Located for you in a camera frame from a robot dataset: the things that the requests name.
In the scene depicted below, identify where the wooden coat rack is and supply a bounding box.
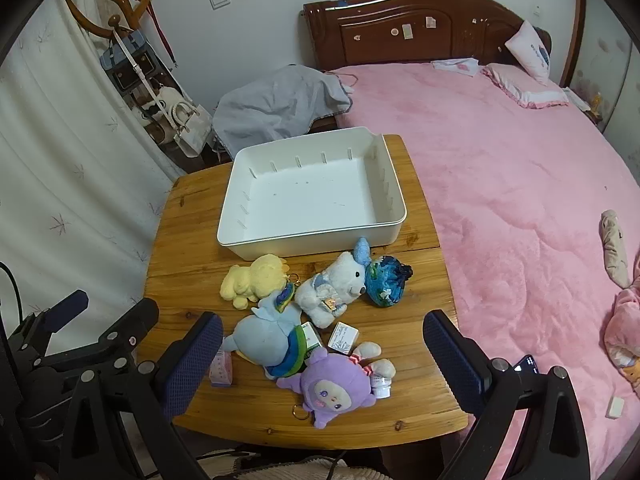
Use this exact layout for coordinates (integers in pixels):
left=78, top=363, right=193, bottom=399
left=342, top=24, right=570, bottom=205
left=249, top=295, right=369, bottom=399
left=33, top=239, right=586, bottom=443
left=61, top=0, right=171, bottom=41

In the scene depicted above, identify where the blue black bag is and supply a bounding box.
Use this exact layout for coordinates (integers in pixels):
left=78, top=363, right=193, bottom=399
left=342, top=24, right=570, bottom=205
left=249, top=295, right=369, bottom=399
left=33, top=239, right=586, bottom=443
left=100, top=30, right=173, bottom=93

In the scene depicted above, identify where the black cable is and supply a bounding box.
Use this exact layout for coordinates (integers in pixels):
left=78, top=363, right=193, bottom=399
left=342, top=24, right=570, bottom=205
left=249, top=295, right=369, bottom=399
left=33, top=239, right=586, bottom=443
left=0, top=261, right=23, bottom=331

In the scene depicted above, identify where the red strap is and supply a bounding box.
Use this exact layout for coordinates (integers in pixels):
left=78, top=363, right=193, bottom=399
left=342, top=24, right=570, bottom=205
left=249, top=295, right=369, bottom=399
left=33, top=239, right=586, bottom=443
left=147, top=2, right=180, bottom=68

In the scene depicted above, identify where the dark wooden nightstand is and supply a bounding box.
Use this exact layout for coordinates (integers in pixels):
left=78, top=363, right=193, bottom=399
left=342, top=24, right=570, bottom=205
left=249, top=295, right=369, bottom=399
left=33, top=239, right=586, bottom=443
left=307, top=110, right=351, bottom=133

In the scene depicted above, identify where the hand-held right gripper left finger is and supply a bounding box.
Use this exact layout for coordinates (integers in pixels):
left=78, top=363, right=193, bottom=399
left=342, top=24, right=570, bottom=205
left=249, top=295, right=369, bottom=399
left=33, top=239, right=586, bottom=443
left=62, top=311, right=224, bottom=480

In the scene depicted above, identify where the white pink cloth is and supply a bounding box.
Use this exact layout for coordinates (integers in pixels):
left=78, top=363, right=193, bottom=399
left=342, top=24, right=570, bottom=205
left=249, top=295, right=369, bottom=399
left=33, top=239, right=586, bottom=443
left=431, top=57, right=481, bottom=77

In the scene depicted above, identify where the blue green plush ball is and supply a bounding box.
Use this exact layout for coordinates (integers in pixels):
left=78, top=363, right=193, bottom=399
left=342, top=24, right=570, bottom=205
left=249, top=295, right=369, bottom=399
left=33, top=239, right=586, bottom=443
left=364, top=255, right=414, bottom=307

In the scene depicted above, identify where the beige cloth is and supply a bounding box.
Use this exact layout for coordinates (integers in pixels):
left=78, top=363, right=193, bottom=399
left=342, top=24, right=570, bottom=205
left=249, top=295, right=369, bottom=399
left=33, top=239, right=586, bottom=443
left=600, top=209, right=632, bottom=288

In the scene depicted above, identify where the pink pillow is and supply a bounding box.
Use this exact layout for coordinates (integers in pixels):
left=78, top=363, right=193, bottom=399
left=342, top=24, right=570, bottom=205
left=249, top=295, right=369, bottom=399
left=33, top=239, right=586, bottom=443
left=481, top=62, right=571, bottom=110

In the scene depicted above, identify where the dark wooden headboard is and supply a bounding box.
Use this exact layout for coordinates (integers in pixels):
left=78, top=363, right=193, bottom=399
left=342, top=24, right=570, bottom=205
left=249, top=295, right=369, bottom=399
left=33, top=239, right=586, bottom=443
left=302, top=0, right=552, bottom=72

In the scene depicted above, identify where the yellow plush toy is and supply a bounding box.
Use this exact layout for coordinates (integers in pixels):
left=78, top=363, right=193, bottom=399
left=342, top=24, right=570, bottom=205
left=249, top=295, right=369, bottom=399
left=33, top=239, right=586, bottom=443
left=220, top=254, right=288, bottom=310

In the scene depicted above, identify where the white bear plush toy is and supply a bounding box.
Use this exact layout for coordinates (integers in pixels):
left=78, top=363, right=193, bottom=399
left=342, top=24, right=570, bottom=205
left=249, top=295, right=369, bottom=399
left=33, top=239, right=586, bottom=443
left=294, top=237, right=372, bottom=330

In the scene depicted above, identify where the blue elephant plush toy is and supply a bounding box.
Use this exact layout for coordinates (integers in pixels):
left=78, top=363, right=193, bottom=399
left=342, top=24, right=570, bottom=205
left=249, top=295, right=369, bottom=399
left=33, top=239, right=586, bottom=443
left=220, top=290, right=313, bottom=380

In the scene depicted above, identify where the white green small box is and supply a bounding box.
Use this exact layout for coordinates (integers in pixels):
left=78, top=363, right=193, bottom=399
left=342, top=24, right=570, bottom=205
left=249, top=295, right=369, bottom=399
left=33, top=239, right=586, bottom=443
left=301, top=322, right=326, bottom=361

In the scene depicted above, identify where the purple plush doll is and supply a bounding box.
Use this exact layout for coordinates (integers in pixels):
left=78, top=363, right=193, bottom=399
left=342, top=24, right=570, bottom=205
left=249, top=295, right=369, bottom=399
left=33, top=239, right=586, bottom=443
left=276, top=341, right=397, bottom=429

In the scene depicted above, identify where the white handbag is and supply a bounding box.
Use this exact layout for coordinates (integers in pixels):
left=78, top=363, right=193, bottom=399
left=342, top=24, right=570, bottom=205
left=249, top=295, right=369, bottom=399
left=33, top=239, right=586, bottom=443
left=170, top=100, right=213, bottom=158

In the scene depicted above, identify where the grey cloth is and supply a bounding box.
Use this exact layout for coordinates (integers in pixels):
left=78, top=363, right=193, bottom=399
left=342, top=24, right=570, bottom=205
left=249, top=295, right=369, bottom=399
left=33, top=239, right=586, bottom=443
left=212, top=64, right=355, bottom=153

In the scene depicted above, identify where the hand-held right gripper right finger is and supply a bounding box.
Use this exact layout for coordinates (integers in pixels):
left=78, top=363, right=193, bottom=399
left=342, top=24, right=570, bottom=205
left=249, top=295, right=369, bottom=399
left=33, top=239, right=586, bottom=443
left=422, top=309, right=592, bottom=480

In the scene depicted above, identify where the white wardrobe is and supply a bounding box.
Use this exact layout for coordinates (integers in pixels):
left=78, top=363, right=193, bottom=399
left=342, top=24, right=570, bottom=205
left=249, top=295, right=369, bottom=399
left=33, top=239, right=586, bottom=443
left=560, top=0, right=637, bottom=133

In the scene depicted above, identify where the pink small box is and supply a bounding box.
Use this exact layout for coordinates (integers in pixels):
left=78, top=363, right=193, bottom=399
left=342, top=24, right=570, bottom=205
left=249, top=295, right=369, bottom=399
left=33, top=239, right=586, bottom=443
left=209, top=349, right=235, bottom=387

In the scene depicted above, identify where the pink blanket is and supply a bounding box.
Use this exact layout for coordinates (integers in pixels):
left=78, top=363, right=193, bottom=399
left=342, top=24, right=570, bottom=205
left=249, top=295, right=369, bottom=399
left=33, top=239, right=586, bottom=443
left=335, top=60, right=640, bottom=480

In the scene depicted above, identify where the black white plush bag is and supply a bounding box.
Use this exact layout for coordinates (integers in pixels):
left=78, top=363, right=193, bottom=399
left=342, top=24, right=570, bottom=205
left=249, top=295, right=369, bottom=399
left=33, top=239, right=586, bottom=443
left=132, top=80, right=183, bottom=141

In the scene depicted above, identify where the white printed pillow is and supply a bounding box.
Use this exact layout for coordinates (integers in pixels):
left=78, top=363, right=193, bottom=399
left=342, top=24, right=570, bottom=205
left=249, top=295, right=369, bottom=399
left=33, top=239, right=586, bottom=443
left=504, top=20, right=552, bottom=86

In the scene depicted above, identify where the white box purple print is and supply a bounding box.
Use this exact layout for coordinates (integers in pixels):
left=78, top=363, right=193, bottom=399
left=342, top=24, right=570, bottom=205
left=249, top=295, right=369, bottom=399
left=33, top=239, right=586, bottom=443
left=328, top=322, right=361, bottom=356

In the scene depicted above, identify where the pink clothing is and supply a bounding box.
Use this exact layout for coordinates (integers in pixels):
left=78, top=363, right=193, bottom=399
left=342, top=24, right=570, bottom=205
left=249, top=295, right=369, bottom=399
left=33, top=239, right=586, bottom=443
left=603, top=275, right=640, bottom=393

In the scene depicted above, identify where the white plastic tray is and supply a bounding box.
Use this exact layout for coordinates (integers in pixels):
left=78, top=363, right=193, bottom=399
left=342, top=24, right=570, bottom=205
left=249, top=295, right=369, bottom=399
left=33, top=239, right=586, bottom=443
left=216, top=126, right=407, bottom=261

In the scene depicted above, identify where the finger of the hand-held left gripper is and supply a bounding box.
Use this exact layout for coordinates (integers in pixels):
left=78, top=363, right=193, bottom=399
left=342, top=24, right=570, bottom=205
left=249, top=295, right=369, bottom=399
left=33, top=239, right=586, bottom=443
left=7, top=289, right=90, bottom=361
left=35, top=298, right=160, bottom=376

